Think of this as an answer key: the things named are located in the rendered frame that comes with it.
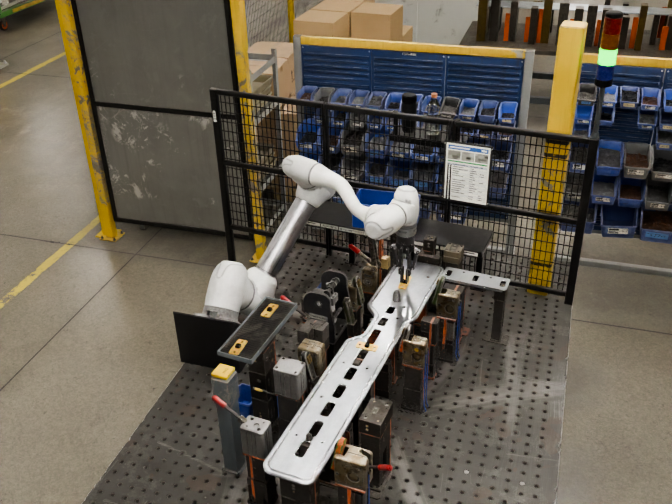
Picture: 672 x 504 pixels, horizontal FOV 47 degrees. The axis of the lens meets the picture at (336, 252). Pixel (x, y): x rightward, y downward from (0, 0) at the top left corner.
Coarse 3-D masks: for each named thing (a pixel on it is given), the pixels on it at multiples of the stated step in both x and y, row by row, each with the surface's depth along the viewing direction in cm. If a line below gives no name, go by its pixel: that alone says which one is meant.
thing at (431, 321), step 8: (424, 320) 317; (432, 320) 316; (424, 328) 318; (432, 328) 316; (424, 336) 319; (432, 336) 318; (432, 344) 320; (432, 352) 322; (432, 360) 325; (432, 368) 326; (432, 376) 328
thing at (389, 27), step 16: (336, 0) 754; (352, 0) 752; (368, 0) 764; (304, 16) 706; (320, 16) 704; (336, 16) 703; (352, 16) 717; (368, 16) 711; (384, 16) 706; (400, 16) 731; (304, 32) 698; (320, 32) 692; (336, 32) 695; (352, 32) 725; (368, 32) 719; (384, 32) 713; (400, 32) 740
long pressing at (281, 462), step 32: (384, 288) 335; (416, 288) 335; (352, 352) 298; (384, 352) 298; (320, 384) 283; (352, 384) 283; (320, 416) 269; (352, 416) 269; (288, 448) 256; (320, 448) 256; (288, 480) 246
